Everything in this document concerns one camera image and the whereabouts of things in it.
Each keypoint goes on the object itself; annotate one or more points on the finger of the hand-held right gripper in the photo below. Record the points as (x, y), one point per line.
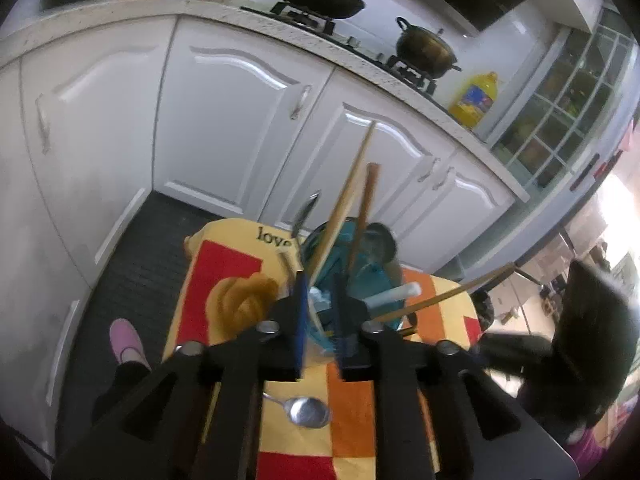
(515, 352)

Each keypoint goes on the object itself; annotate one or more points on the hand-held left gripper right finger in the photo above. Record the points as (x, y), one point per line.
(341, 340)

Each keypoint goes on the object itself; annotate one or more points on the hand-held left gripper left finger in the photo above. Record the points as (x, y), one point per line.
(300, 330)

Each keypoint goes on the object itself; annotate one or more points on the floral cup teal inside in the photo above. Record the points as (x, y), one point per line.
(371, 276)

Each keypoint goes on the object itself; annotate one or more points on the dark wooden chopstick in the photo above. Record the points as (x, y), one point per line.
(450, 292)
(363, 210)

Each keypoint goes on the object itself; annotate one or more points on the orange yellow red tablecloth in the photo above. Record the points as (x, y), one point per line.
(230, 265)

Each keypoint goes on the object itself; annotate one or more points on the white cabinet door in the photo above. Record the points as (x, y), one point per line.
(465, 210)
(225, 125)
(400, 185)
(100, 135)
(30, 260)

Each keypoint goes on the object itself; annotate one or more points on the dark floor mat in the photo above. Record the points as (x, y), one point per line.
(150, 260)

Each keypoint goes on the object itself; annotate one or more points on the pink slipper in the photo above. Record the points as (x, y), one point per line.
(125, 342)

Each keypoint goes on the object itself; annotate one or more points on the person's leg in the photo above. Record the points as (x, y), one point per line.
(122, 385)

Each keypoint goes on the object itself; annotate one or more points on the yellow oil bottle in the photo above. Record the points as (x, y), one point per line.
(475, 100)

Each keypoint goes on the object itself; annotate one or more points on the brass cooking pot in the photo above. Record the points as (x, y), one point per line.
(425, 50)

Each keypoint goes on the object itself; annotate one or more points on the gas stove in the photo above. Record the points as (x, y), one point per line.
(305, 19)

